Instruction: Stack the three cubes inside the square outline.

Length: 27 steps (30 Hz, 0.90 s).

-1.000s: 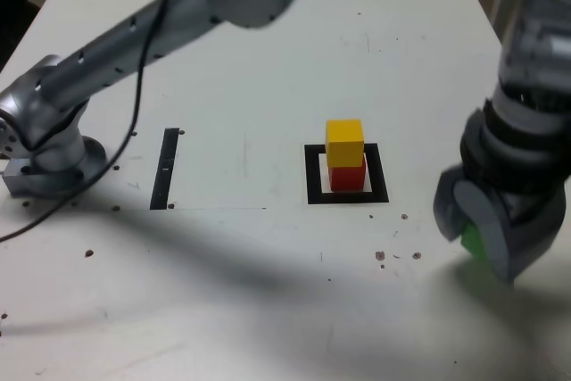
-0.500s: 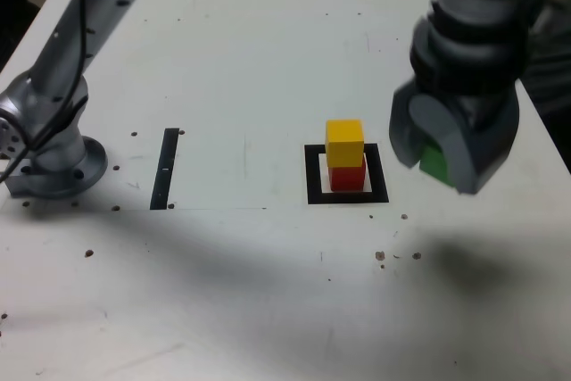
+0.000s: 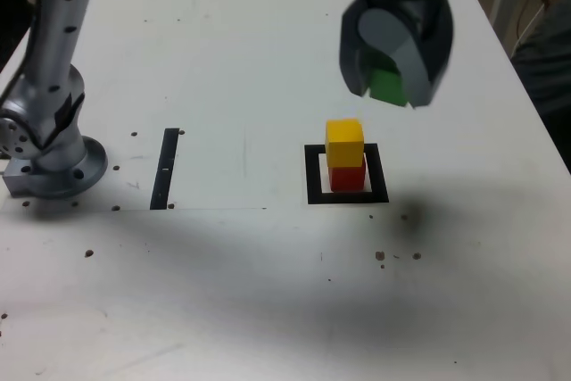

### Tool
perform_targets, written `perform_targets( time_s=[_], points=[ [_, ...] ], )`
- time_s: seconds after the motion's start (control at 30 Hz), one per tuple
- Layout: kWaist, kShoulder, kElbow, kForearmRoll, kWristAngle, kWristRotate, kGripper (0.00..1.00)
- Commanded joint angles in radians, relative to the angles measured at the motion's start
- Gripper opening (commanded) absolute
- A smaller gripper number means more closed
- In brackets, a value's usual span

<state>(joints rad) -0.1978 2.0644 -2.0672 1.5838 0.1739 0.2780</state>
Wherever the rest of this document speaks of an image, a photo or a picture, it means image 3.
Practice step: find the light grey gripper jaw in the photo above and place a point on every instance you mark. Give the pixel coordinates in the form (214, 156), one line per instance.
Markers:
(419, 68)

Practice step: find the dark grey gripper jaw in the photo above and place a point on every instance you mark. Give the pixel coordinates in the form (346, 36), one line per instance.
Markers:
(350, 60)

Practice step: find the green cube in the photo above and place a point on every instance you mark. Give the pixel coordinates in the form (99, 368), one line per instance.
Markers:
(386, 84)

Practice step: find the yellow cube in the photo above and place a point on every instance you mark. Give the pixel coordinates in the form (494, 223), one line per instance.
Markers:
(343, 149)

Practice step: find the red cube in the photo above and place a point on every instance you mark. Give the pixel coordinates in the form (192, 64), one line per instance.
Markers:
(348, 178)

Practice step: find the black tape square outline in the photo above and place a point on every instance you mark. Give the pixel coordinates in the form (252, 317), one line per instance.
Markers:
(312, 176)

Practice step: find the person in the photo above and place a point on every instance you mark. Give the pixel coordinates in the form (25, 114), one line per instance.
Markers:
(548, 64)

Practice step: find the black tape strip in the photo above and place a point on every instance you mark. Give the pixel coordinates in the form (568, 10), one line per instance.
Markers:
(163, 176)

